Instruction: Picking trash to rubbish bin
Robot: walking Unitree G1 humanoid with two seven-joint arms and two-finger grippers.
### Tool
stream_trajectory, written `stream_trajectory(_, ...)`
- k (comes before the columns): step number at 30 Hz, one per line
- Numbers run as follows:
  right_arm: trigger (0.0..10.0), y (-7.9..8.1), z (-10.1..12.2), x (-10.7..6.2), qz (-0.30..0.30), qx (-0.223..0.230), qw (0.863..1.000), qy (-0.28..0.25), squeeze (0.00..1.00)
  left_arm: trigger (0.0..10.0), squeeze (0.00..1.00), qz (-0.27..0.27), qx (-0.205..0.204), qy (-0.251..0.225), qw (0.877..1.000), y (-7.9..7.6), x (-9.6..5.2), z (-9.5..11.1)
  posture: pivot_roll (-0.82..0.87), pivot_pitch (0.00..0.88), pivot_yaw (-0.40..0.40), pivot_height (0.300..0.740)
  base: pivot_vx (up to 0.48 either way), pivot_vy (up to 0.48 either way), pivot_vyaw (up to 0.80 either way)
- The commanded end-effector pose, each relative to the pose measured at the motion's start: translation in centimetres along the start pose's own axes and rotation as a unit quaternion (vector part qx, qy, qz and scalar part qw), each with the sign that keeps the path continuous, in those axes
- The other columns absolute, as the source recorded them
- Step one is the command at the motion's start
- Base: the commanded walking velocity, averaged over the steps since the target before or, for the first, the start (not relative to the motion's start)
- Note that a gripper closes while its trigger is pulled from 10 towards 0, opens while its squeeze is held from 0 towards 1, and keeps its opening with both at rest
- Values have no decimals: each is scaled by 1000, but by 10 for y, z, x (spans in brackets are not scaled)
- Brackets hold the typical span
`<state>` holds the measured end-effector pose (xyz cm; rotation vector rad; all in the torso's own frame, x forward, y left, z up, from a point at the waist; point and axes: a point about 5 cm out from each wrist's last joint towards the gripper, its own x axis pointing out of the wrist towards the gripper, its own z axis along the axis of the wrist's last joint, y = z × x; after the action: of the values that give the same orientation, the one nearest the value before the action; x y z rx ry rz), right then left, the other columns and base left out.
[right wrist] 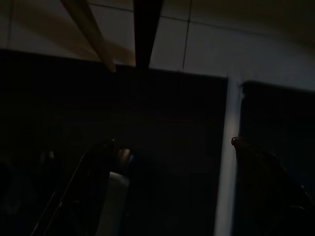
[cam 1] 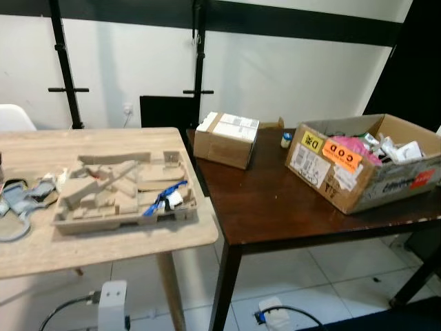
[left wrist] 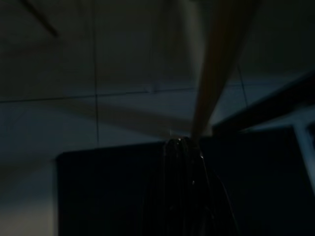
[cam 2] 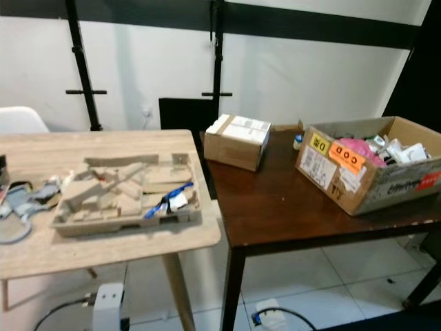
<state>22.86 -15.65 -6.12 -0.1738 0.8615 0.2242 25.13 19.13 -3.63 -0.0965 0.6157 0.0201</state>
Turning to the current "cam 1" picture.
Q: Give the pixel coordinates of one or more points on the white packaging trash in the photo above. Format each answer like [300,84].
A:
[406,150]

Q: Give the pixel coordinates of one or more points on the large open cardboard box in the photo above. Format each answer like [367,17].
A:
[372,187]

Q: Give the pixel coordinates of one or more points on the pink plastic bag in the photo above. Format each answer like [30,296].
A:
[358,146]

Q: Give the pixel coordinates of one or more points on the black slanted beam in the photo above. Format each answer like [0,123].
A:
[413,69]

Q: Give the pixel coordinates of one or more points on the small bottle with blue cap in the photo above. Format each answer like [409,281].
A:
[286,141]

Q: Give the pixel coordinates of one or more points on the dark brown wooden table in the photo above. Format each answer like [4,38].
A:
[262,200]

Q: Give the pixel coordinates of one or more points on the small labelled cardboard box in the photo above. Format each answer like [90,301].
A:
[220,148]

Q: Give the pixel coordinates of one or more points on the black metal stand pole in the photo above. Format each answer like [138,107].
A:
[199,69]
[65,69]

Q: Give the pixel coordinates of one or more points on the black flat panel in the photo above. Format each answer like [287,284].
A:
[169,112]

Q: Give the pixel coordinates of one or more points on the moulded pulp packaging tray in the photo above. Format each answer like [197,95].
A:
[103,215]

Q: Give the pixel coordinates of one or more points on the light wooden table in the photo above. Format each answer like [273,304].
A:
[103,248]

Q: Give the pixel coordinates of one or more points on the white plastic chair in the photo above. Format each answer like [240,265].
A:
[14,118]

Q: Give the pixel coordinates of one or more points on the light grey right wrist camera mount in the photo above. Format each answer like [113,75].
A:
[272,314]

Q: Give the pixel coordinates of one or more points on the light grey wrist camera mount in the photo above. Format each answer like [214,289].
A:
[114,307]
[272,314]

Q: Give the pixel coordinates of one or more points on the white wall socket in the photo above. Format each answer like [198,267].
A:
[127,108]

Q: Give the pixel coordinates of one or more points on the light grey left wrist camera mount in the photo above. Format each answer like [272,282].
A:
[114,307]

